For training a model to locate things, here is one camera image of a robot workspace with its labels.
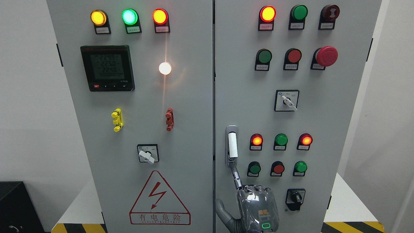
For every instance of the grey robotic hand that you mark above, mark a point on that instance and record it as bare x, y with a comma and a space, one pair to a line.
257, 206

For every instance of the silver door handle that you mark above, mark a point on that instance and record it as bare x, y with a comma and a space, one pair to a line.
231, 151

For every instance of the right grey cabinet door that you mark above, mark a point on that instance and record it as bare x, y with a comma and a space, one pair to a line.
246, 98

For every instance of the grey cabinet door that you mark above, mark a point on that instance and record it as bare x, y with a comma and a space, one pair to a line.
185, 152
246, 98

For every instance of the left grey cabinet door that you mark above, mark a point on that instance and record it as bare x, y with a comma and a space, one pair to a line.
185, 152

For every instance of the red-orange indicator light left door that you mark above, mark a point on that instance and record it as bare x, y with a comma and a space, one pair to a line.
161, 21

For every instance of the green push button lower left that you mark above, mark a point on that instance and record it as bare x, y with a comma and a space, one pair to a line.
253, 169

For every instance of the green push button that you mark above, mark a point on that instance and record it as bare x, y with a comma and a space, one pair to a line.
253, 169
300, 168
263, 58

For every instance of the red push button lower middle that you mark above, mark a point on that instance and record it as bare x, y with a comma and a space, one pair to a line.
277, 169

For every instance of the red push button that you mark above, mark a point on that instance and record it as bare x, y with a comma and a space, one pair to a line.
291, 59
277, 169

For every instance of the green push button lower right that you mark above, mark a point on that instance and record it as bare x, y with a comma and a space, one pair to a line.
300, 168

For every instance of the red lit indicator lower left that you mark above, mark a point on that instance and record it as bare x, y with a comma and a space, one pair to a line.
256, 142

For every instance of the red lit indicator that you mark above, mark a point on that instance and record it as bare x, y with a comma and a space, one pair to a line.
304, 142
256, 142

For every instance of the green indicator lower middle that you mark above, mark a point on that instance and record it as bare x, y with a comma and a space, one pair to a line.
280, 142

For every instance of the red lit indicator lower right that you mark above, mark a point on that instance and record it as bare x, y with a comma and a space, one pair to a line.
304, 142

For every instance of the white platform with hazard stripes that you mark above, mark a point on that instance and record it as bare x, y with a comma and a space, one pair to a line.
346, 213

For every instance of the red electric hazard warning sticker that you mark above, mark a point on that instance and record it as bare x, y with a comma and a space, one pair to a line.
158, 204

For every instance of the red terminal clip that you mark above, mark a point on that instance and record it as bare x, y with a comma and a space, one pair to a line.
169, 119

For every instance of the green push button upper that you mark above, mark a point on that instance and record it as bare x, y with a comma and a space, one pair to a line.
263, 58

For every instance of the red push button upper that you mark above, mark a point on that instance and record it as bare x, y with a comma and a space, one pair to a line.
291, 59

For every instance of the yellow terminal clip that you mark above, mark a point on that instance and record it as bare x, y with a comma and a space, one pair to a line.
117, 119

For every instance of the red emergency stop mushroom button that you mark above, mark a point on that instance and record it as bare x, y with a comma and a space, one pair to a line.
323, 57

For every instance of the white glowing indicator light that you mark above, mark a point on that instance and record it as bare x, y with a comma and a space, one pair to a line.
165, 68

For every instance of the red indicator light top right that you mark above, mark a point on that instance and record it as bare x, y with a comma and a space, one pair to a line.
266, 18

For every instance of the green indicator light top right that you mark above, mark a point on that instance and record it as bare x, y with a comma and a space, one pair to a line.
297, 17

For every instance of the black digital power meter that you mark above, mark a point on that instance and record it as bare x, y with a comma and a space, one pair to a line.
108, 68

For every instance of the dark red buzzer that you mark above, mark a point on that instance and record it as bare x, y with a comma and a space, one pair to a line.
328, 16

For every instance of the green lit indicator light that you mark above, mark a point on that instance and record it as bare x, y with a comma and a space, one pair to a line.
131, 21

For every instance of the black box bottom left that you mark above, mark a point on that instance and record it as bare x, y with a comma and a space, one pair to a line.
17, 213

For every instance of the yellow indicator light top left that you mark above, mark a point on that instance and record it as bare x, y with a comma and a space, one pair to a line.
100, 21

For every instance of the bottom black knob selector switch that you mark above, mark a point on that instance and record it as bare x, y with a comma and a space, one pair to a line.
295, 198

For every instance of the upper right rotary selector switch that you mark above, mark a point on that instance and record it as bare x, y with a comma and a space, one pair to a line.
286, 100

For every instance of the left door rotary selector switch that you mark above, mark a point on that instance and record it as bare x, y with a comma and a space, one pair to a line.
148, 153

